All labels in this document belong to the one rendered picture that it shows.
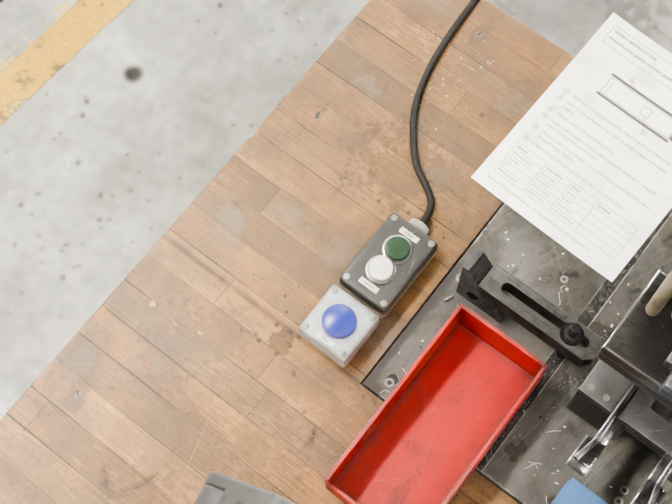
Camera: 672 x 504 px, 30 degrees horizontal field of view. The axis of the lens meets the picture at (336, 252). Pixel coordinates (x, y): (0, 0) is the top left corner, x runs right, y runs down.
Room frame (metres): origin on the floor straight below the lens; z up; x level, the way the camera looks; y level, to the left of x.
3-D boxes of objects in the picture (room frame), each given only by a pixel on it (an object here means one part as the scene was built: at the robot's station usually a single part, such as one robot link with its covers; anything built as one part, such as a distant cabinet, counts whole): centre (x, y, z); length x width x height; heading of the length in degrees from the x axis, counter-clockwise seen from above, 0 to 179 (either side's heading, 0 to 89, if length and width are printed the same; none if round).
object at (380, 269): (0.48, -0.05, 0.93); 0.03 x 0.03 x 0.02
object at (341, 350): (0.42, 0.00, 0.90); 0.07 x 0.07 x 0.06; 51
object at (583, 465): (0.26, -0.27, 0.98); 0.07 x 0.02 x 0.01; 141
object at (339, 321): (0.42, 0.00, 0.93); 0.04 x 0.04 x 0.02
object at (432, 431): (0.29, -0.11, 0.93); 0.25 x 0.12 x 0.06; 141
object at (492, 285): (0.41, -0.23, 0.95); 0.15 x 0.03 x 0.10; 51
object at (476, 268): (0.45, -0.17, 0.95); 0.06 x 0.03 x 0.09; 51
